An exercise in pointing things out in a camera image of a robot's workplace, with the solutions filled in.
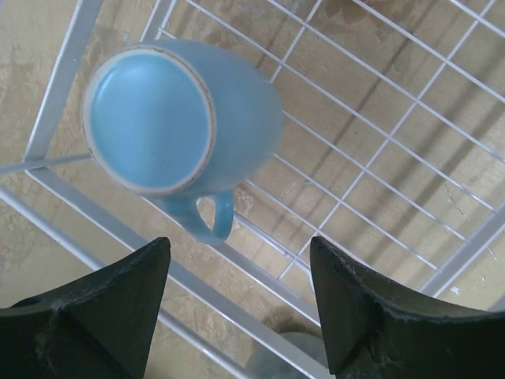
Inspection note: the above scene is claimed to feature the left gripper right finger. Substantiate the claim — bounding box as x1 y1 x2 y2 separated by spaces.
310 236 504 378

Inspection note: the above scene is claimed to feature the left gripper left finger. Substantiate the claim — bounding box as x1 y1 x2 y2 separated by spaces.
1 237 170 378

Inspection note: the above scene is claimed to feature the grey-blue round mug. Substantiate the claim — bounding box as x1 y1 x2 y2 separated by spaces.
245 332 331 378

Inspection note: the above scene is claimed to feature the light blue mug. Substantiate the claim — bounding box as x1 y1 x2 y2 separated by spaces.
81 39 284 245

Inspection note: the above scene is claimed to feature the pink tumbler cup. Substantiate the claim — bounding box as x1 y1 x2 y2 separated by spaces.
364 0 392 6

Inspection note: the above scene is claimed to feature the white wire dish rack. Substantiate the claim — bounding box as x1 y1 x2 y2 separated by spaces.
1 1 504 378

